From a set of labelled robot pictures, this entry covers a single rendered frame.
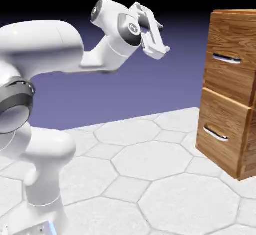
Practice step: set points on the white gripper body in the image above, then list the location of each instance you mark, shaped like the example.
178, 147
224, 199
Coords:
154, 39

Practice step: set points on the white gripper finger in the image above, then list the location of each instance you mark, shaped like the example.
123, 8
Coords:
167, 49
160, 26

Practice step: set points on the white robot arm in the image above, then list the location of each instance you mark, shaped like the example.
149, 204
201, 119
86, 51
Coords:
40, 43

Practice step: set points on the wooden drawer front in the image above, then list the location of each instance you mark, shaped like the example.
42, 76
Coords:
224, 79
220, 111

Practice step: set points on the wooden cabinet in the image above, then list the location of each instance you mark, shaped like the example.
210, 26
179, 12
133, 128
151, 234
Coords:
230, 31

